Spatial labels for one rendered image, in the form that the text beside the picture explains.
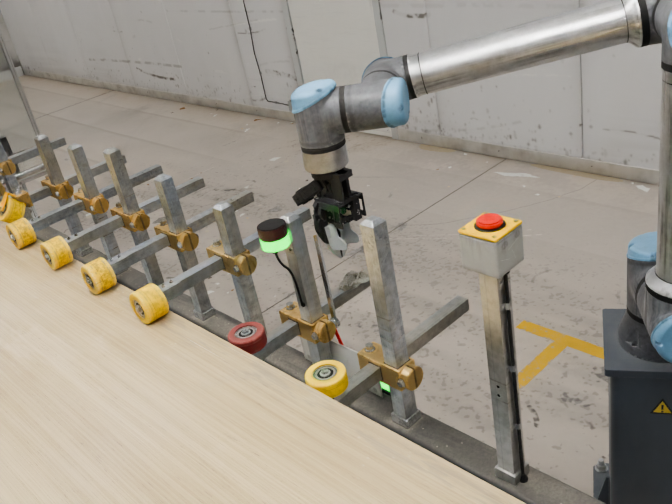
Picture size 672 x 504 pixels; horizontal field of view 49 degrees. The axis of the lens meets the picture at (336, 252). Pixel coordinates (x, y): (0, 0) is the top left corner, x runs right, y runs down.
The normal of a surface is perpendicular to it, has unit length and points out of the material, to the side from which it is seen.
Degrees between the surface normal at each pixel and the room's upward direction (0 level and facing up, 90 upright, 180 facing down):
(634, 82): 90
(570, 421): 0
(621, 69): 90
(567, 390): 0
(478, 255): 90
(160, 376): 0
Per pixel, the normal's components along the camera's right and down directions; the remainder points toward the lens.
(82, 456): -0.18, -0.87
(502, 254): 0.68, 0.23
